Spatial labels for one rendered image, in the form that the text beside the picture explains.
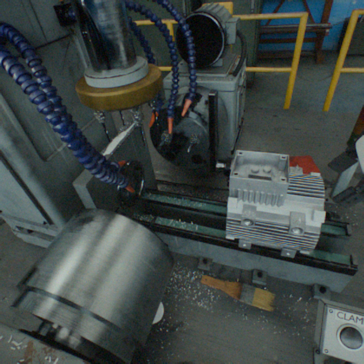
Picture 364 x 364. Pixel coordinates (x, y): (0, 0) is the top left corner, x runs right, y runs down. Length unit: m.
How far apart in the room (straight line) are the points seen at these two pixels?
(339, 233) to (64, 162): 0.76
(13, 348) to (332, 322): 0.45
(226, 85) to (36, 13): 0.60
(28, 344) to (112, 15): 0.50
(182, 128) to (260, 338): 0.62
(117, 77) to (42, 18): 0.25
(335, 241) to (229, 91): 0.60
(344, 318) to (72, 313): 0.40
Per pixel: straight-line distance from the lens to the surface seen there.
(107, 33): 0.51
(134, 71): 0.51
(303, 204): 0.59
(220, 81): 0.97
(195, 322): 0.74
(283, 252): 0.64
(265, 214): 0.58
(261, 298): 0.76
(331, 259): 0.73
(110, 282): 0.43
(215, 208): 0.77
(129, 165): 0.71
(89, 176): 0.61
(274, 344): 0.74
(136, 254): 0.45
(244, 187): 0.55
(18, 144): 0.62
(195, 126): 0.80
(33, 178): 0.66
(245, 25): 3.69
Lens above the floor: 1.50
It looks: 42 degrees down
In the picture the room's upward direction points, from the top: 8 degrees counter-clockwise
